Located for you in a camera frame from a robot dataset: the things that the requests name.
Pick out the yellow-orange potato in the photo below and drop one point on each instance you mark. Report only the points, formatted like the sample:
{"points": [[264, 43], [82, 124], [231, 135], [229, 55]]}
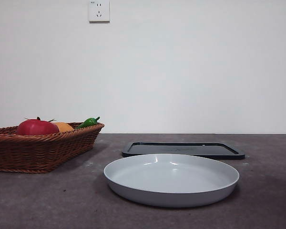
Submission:
{"points": [[65, 127]]}

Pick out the brown wicker basket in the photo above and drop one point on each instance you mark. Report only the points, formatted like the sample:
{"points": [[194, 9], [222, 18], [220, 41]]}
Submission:
{"points": [[38, 152]]}

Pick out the pale grey round plate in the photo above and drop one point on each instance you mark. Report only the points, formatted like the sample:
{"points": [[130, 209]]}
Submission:
{"points": [[171, 186]]}

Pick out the dark rectangular tray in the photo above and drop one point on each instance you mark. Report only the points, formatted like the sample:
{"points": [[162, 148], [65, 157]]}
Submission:
{"points": [[205, 149]]}

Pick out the green pepper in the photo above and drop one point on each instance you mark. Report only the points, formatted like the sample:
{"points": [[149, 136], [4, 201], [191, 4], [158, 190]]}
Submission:
{"points": [[88, 122]]}

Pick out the white wall power socket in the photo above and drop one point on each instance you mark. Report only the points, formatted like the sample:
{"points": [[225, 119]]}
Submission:
{"points": [[99, 11]]}

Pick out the red tomato with green stem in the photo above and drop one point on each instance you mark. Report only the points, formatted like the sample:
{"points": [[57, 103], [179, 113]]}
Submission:
{"points": [[37, 127]]}

